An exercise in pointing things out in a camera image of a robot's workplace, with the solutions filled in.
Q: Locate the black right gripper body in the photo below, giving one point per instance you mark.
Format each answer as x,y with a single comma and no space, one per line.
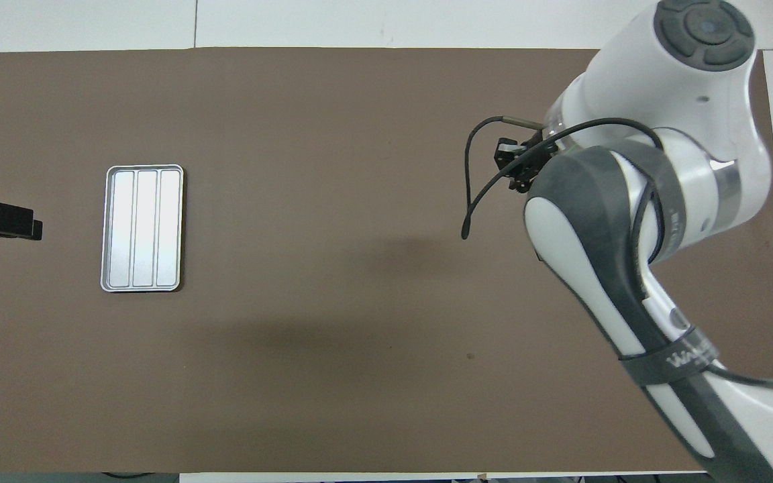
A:
524,164

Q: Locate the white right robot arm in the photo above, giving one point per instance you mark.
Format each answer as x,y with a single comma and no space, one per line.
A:
661,80

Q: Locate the silver metal tray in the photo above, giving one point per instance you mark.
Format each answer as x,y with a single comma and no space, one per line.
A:
142,228

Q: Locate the brown table mat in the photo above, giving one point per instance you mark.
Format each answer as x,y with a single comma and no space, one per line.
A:
292,376

